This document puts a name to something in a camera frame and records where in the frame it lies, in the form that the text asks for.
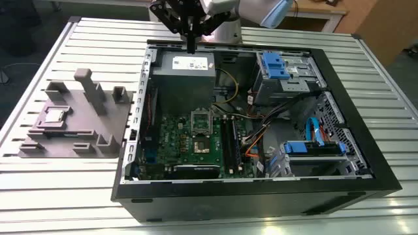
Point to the CPU socket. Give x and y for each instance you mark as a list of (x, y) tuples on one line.
[(202, 147)]

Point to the hard disk in blue carrier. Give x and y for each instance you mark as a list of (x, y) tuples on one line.
[(296, 148)]

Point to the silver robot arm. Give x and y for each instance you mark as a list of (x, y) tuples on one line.
[(229, 31)]

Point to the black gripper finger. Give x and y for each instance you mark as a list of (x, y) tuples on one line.
[(210, 23), (166, 17)]

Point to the green motherboard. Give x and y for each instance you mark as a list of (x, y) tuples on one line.
[(173, 156)]

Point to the silver drive cage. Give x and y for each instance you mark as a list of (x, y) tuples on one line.
[(272, 90)]

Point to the blue plastic drive bracket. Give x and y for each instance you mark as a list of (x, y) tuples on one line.
[(274, 66)]

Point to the silver disk bay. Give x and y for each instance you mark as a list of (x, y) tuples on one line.
[(313, 160)]

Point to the black graphics card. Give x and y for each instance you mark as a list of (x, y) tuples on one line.
[(195, 171)]

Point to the wooden cabinet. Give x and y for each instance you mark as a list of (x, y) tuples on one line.
[(385, 29)]

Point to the black table corner cap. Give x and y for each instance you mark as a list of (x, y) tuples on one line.
[(74, 19), (357, 36)]

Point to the wooden desk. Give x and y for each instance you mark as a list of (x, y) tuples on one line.
[(326, 11)]

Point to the black PC case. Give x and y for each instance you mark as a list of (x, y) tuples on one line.
[(229, 205)]

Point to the RAM slot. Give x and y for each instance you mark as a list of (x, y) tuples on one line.
[(230, 144), (223, 144)]

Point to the silver CPU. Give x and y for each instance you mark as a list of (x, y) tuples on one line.
[(54, 117)]

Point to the green RAM stick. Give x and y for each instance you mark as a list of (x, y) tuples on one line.
[(62, 134)]

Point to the blue port connector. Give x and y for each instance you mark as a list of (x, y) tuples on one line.
[(151, 157), (135, 171)]

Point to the grey power supply unit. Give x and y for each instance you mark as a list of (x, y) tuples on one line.
[(183, 90)]

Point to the grey parts rack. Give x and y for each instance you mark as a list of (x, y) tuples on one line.
[(82, 117)]

